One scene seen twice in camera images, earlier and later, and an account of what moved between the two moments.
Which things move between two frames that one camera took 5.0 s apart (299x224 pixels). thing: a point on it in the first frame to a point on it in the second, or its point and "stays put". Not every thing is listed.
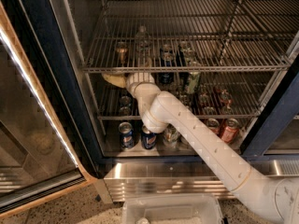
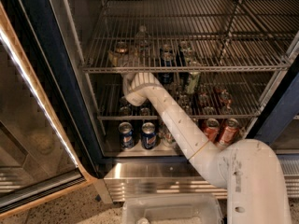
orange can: (121, 49) stays put
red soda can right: (230, 132) stays put
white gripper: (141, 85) to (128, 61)
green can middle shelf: (190, 58) stays put
